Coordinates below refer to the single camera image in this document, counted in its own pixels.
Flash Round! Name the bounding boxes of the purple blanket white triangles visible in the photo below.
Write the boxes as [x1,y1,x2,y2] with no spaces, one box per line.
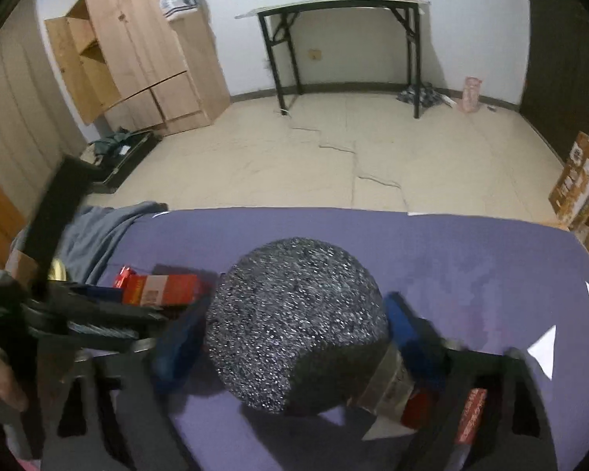
[113,208,589,471]

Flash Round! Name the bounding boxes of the pile of dark clothes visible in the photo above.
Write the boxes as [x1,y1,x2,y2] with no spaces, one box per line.
[397,83,455,108]

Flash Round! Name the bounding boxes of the wooden wardrobe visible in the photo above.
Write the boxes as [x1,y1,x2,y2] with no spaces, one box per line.
[44,0,231,135]

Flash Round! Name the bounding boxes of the red cardboard box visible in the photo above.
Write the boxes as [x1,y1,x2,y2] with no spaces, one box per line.
[402,387,489,445]
[113,266,212,307]

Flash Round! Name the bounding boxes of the black open suitcase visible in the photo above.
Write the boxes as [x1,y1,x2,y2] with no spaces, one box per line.
[81,128,162,193]

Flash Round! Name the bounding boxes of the printed cardboard box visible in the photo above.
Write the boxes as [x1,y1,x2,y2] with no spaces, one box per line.
[549,131,589,229]

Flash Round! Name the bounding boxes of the beige curtain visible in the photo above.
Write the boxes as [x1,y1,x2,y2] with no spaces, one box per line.
[0,0,86,207]

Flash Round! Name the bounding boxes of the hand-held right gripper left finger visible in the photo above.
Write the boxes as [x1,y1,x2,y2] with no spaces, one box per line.
[42,294,214,471]

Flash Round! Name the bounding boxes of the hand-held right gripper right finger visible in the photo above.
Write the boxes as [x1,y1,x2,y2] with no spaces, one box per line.
[383,292,560,471]

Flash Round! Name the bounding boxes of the pink bag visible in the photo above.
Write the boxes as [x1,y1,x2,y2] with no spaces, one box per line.
[455,76,483,115]

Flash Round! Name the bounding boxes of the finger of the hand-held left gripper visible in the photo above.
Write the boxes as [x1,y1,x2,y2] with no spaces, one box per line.
[34,321,155,354]
[44,282,165,322]

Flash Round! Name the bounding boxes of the dark door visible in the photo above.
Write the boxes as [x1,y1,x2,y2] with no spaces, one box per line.
[519,0,589,160]

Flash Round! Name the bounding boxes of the grey cloth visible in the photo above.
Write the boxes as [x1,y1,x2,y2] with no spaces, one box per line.
[54,201,170,285]

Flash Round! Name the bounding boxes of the white plastic bag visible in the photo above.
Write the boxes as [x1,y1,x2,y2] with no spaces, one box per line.
[159,0,199,20]

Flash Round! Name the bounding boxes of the black foam cylinder grey band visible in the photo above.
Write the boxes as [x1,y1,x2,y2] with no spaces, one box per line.
[203,238,423,418]

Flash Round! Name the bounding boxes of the person's left hand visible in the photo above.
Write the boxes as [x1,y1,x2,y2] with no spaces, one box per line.
[0,343,27,410]

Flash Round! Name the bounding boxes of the black-legged folding table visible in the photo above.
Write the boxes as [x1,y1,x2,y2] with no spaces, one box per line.
[236,0,430,119]

